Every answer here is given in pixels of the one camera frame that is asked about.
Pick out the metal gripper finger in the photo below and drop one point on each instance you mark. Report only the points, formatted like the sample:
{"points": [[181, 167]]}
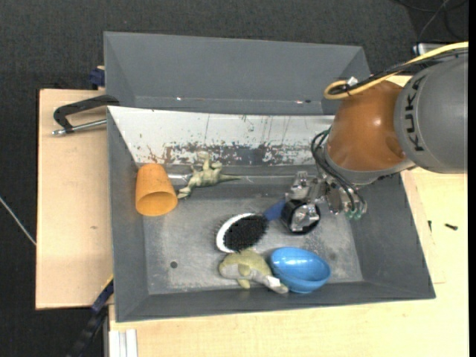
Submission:
{"points": [[299, 185], [317, 192]]}

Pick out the pale wood board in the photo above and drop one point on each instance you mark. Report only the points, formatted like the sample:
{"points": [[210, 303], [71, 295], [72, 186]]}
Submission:
{"points": [[70, 206]]}

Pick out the green toy dinosaur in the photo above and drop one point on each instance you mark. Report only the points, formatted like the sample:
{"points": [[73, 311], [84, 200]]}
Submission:
{"points": [[204, 177]]}

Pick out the black and silver round object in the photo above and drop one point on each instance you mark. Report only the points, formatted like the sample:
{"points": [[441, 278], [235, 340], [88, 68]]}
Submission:
{"points": [[288, 214]]}

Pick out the blue plastic bowl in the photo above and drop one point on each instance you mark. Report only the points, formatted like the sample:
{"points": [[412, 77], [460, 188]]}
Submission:
{"points": [[301, 270]]}

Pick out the small black screw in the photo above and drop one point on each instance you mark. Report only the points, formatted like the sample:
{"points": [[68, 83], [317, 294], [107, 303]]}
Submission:
{"points": [[451, 227]]}

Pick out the grey metal bin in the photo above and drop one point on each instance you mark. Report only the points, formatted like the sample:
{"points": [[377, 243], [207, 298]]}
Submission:
{"points": [[178, 244]]}

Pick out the green plush toy animal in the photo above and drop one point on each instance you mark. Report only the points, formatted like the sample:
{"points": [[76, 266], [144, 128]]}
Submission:
{"points": [[243, 266]]}

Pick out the orange plastic cup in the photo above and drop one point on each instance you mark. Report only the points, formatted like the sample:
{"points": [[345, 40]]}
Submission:
{"points": [[154, 192]]}

